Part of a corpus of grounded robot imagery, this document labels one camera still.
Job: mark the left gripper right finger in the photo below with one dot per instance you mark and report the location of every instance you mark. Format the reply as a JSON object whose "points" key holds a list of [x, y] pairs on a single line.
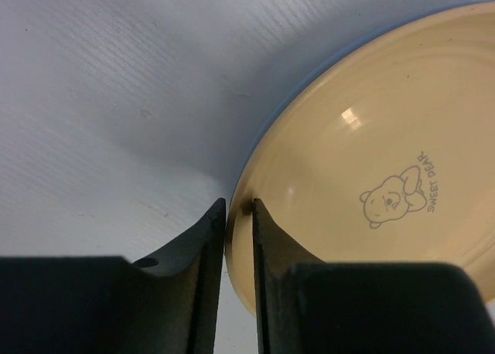
{"points": [[306, 305]]}

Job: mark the orange yellow plate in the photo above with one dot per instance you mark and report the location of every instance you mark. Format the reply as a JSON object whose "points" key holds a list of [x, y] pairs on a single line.
{"points": [[387, 156]]}

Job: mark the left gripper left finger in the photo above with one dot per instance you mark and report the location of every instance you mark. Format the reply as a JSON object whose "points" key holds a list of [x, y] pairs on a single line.
{"points": [[165, 302]]}

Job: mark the blue plate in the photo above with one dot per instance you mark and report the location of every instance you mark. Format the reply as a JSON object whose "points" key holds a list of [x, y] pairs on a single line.
{"points": [[277, 84]]}

